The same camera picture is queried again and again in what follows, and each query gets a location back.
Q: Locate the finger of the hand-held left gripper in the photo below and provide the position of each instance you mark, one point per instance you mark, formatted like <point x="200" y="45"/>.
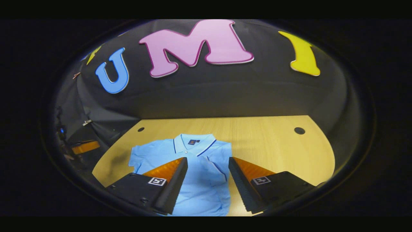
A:
<point x="85" y="147"/>

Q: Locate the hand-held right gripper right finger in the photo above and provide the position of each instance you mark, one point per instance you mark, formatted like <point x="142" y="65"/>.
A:
<point x="239" y="183"/>

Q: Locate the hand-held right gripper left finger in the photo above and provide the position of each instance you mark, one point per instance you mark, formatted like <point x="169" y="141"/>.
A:
<point x="173" y="187"/>

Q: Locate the light blue T-shirt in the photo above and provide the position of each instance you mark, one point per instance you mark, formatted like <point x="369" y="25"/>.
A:
<point x="202" y="180"/>

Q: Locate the small cloth clip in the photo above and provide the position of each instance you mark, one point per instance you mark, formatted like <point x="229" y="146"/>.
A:
<point x="76" y="75"/>

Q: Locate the black backdrop cloth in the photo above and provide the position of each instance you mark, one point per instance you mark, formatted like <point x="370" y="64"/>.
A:
<point x="225" y="93"/>

